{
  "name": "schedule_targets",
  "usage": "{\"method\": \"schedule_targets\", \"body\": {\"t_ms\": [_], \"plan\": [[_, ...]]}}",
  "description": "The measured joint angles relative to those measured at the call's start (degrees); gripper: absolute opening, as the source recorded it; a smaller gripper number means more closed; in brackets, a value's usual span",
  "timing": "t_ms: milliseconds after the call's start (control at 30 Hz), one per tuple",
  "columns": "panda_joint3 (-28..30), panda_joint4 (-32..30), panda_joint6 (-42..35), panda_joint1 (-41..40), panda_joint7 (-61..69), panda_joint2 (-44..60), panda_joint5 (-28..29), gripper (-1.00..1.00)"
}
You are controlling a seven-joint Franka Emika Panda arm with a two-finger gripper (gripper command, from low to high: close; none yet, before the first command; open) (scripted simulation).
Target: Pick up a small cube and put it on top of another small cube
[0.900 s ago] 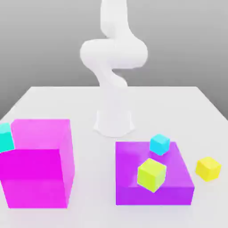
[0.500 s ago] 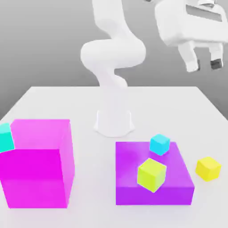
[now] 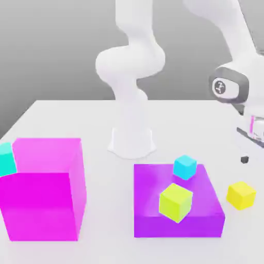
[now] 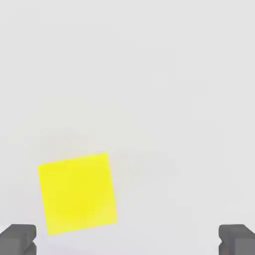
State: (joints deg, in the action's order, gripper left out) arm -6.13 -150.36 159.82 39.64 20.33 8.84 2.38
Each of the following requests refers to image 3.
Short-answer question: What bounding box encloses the large magenta box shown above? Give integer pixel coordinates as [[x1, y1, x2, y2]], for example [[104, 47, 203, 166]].
[[0, 137, 88, 242]]

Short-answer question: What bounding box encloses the small cyan cube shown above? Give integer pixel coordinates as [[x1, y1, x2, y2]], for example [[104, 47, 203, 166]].
[[173, 154, 198, 182]]

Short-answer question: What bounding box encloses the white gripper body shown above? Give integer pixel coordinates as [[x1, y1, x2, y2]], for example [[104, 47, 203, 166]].
[[236, 126, 264, 158]]

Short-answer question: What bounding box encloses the large purple box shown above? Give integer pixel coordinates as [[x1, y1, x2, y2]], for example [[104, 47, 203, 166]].
[[133, 163, 226, 238]]

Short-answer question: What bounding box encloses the small teal cube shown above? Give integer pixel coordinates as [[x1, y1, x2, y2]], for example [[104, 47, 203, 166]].
[[0, 142, 18, 177]]

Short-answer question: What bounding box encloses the small yellow cube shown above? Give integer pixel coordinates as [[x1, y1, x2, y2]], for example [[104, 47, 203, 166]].
[[226, 180, 257, 211]]

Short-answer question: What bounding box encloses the small lime cube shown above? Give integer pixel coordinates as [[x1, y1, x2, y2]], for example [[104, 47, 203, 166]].
[[158, 183, 194, 224]]

